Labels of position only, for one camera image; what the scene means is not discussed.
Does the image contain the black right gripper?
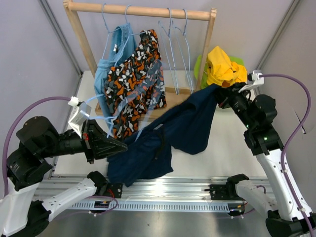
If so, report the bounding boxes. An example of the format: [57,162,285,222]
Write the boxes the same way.
[213,81,256,129]

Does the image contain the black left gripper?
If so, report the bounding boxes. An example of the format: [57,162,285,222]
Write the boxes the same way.
[39,118,127,164]

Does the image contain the yellow shorts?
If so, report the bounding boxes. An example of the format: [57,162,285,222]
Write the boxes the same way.
[206,46,247,88]

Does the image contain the lime green shorts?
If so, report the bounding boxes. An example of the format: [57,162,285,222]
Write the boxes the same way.
[193,54,245,90]

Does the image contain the navy blue shorts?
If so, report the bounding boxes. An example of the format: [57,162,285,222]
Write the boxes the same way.
[107,85,219,187]

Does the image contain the blue hanger of green shorts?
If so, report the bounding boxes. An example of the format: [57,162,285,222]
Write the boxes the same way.
[171,8,195,94]

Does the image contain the orange camouflage shorts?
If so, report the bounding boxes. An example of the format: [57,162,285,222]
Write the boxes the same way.
[104,29,167,140]

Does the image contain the blue hanger of yellow shorts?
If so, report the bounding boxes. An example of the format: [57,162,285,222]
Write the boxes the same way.
[158,7,179,95]

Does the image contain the blue hanger of camouflage shorts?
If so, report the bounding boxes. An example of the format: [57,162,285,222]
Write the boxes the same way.
[113,5,144,67]

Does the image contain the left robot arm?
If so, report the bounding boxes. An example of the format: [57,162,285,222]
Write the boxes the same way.
[0,116,127,237]

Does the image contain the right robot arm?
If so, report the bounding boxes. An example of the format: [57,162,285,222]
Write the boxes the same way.
[215,85,316,237]

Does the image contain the light blue shorts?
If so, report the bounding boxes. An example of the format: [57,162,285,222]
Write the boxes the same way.
[93,22,138,134]

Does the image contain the wooden clothes rack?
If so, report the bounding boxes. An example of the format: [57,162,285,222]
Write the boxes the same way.
[62,0,217,119]

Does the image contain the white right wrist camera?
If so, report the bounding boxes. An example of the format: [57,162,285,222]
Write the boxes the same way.
[238,70,264,93]

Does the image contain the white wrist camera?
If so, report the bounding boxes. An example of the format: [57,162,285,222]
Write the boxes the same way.
[238,70,264,93]
[68,96,91,138]

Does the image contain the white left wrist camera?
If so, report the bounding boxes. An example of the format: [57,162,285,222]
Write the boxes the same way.
[68,96,91,138]

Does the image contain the aluminium mounting rail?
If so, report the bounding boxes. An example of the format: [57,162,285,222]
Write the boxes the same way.
[34,175,278,212]

